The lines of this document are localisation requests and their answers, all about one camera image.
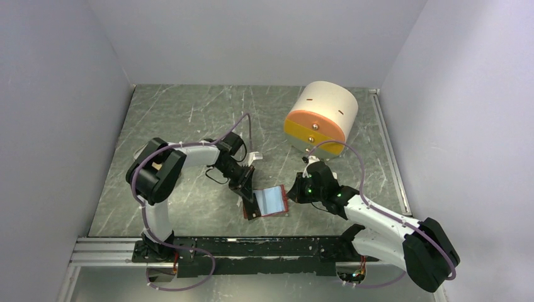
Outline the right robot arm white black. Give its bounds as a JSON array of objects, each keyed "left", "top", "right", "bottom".
[{"left": 288, "top": 157, "right": 460, "bottom": 293}]

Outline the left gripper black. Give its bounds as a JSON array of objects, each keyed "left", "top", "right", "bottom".
[{"left": 217, "top": 159, "right": 256, "bottom": 204}]

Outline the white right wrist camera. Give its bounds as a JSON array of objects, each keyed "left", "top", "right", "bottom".
[{"left": 302, "top": 155, "right": 321, "bottom": 178}]

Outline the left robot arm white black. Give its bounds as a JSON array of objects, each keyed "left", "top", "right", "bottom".
[{"left": 126, "top": 132, "right": 261, "bottom": 262}]

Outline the cream cylindrical drawer box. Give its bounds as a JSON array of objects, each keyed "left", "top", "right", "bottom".
[{"left": 283, "top": 81, "right": 359, "bottom": 159}]

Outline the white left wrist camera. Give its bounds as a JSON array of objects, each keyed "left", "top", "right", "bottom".
[{"left": 247, "top": 152, "right": 263, "bottom": 165}]

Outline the red leather card holder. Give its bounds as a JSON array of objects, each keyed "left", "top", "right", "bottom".
[{"left": 253, "top": 185, "right": 289, "bottom": 219}]

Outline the black VIP credit card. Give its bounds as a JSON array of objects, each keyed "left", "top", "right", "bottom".
[{"left": 242, "top": 199, "right": 262, "bottom": 220}]

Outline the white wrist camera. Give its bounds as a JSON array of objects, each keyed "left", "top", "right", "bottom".
[
  {"left": 302, "top": 155, "right": 321, "bottom": 178},
  {"left": 247, "top": 152, "right": 263, "bottom": 165}
]

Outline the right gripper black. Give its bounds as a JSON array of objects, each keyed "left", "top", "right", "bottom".
[{"left": 287, "top": 172, "right": 326, "bottom": 203}]

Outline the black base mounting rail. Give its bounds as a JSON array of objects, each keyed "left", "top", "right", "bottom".
[{"left": 131, "top": 236, "right": 374, "bottom": 278}]

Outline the aluminium frame rail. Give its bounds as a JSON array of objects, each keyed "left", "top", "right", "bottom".
[{"left": 70, "top": 236, "right": 360, "bottom": 267}]

